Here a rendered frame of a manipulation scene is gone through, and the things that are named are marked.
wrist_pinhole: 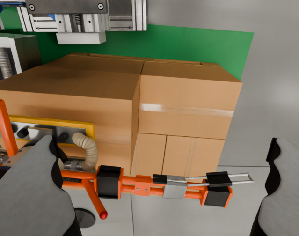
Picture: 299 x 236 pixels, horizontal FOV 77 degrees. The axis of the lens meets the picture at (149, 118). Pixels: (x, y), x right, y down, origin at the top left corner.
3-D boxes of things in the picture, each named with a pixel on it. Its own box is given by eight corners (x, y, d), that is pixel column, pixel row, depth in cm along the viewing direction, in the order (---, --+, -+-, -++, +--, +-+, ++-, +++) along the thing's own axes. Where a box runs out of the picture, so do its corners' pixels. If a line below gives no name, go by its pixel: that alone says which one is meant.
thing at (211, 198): (198, 194, 67) (200, 206, 62) (202, 178, 63) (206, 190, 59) (221, 196, 67) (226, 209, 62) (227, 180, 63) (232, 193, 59)
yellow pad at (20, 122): (4, 136, 71) (-5, 144, 66) (-3, 112, 66) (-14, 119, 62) (95, 145, 71) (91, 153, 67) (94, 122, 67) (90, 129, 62)
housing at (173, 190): (162, 188, 66) (162, 198, 62) (164, 173, 63) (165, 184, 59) (181, 189, 66) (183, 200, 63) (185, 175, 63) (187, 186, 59)
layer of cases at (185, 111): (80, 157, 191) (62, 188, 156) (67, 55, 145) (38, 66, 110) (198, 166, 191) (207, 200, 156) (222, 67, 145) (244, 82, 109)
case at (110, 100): (49, 125, 128) (8, 166, 93) (37, 65, 109) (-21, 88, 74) (137, 132, 128) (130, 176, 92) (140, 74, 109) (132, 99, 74)
